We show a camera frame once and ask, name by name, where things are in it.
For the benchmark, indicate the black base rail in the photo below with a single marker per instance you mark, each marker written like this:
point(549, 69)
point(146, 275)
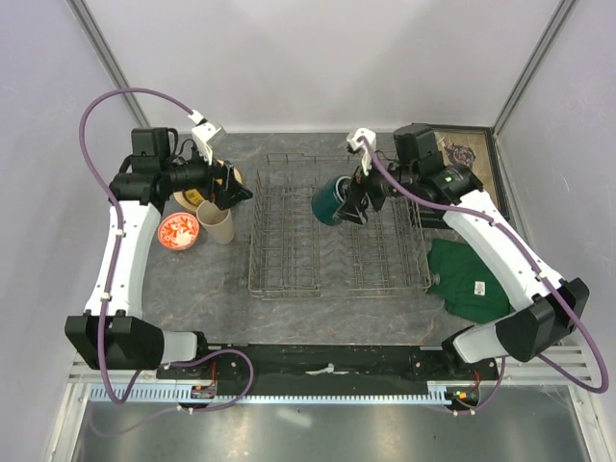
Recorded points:
point(353, 368)

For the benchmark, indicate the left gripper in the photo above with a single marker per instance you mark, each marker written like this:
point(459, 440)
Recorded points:
point(231, 192)

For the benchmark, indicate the dark green mug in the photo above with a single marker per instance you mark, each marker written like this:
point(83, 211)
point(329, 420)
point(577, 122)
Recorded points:
point(329, 198)

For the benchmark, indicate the yellow patterned small plate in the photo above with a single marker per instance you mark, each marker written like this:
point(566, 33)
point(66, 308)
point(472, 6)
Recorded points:
point(206, 183)

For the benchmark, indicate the black glass-lid display box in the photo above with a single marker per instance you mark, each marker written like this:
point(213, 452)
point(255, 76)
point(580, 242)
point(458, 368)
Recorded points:
point(474, 147)

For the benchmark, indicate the white red patterned bowl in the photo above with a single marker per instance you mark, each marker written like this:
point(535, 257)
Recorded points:
point(178, 231)

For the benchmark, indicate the slotted cable duct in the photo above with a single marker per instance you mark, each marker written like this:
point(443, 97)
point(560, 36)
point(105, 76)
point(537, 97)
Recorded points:
point(187, 394)

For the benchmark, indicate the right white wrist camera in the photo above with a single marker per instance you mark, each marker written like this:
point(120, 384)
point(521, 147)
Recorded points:
point(362, 141)

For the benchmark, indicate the wire dish rack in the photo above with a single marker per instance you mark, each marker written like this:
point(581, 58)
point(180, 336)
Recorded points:
point(293, 255)

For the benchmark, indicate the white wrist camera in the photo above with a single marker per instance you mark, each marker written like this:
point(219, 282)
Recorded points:
point(362, 141)
point(206, 134)

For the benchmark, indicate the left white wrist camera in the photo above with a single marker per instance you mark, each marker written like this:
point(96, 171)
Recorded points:
point(206, 134)

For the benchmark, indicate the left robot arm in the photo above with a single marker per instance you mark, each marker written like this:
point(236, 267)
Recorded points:
point(111, 334)

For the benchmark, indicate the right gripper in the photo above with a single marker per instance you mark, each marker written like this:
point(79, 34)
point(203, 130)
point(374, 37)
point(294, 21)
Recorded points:
point(352, 209)

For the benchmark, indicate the beige cup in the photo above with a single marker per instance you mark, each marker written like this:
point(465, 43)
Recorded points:
point(217, 223)

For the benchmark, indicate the green cloth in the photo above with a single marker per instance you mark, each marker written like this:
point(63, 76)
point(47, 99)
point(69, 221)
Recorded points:
point(470, 291)

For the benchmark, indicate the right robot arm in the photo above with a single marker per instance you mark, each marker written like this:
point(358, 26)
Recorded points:
point(543, 301)

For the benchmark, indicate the cream bird plate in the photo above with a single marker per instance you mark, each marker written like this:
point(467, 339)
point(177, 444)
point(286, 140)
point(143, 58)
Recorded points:
point(191, 199)

